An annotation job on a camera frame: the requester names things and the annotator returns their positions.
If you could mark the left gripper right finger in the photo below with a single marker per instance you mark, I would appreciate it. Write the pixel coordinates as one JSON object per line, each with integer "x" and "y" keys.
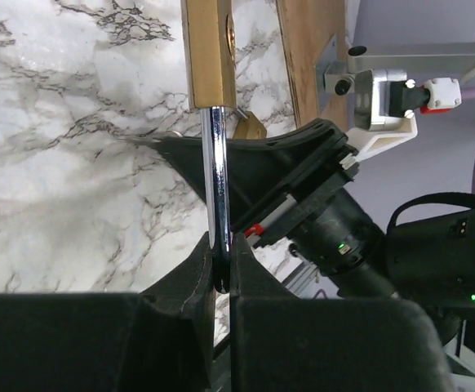
{"x": 280, "y": 342}

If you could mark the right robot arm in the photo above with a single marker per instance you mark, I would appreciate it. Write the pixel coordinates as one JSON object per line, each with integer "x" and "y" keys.
{"x": 322, "y": 298}

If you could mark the wooden board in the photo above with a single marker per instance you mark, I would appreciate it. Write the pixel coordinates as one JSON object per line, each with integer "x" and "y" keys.
{"x": 307, "y": 26}

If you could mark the large brass padlock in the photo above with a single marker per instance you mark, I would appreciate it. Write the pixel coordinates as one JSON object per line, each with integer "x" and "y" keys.
{"x": 248, "y": 127}

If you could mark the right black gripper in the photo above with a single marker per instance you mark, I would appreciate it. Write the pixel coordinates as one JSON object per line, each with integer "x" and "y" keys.
{"x": 276, "y": 183}

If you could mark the small brass long-shackle padlock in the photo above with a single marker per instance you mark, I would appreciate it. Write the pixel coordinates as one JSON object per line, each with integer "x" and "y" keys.
{"x": 209, "y": 46}

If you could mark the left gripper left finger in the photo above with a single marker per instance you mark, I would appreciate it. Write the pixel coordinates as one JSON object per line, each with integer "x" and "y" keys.
{"x": 160, "y": 339}

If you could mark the metal switch stand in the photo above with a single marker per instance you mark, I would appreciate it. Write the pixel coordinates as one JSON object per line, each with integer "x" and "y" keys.
{"x": 334, "y": 77}

